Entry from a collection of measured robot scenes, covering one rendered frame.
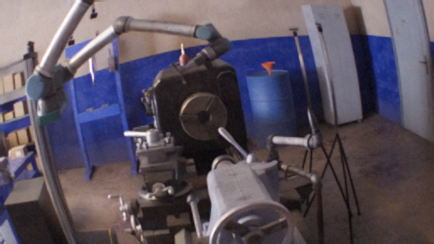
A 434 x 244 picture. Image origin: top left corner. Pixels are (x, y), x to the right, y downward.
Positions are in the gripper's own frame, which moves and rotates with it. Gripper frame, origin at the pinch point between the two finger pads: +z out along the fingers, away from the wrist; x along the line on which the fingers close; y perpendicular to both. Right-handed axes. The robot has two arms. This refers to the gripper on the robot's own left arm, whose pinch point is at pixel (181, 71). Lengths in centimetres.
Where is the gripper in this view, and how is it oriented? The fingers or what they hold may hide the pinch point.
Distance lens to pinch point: 261.5
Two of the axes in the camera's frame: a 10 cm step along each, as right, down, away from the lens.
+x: 3.3, 0.6, -9.4
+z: -7.9, 5.7, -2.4
